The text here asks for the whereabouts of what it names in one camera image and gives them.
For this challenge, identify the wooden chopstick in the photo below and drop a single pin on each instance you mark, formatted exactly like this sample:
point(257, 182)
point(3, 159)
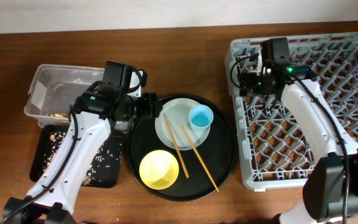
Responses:
point(176, 146)
point(199, 158)

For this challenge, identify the grey plate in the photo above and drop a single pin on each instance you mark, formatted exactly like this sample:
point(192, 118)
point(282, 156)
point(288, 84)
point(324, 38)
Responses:
point(177, 112)

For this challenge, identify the black square tray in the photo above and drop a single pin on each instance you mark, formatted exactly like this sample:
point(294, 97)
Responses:
point(40, 149)

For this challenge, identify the food scraps pile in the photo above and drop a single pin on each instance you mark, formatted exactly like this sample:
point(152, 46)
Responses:
point(103, 172)

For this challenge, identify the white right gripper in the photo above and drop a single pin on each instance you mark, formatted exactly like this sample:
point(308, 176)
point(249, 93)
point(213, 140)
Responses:
point(246, 81)

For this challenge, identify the blue cup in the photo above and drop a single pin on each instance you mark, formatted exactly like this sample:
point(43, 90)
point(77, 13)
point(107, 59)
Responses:
point(200, 117)

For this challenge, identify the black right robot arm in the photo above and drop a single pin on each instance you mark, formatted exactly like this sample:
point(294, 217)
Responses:
point(331, 192)

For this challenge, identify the clear plastic bin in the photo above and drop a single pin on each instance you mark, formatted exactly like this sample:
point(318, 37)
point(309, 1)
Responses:
point(55, 87)

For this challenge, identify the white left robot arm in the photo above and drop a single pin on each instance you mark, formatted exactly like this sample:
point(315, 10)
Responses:
point(93, 116)

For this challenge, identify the yellow bowl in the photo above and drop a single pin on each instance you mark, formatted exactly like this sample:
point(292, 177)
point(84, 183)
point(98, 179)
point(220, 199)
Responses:
point(159, 169)

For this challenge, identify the grey dishwasher rack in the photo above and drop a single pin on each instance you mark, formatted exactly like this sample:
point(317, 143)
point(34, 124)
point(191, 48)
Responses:
point(273, 151)

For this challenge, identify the round black tray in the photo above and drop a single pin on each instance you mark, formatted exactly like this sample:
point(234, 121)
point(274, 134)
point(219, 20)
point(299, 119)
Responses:
point(218, 152)

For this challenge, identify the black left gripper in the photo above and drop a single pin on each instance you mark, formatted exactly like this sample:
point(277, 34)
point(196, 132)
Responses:
point(151, 109)

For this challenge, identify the gold snack wrapper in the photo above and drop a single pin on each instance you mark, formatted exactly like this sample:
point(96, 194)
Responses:
point(59, 115)

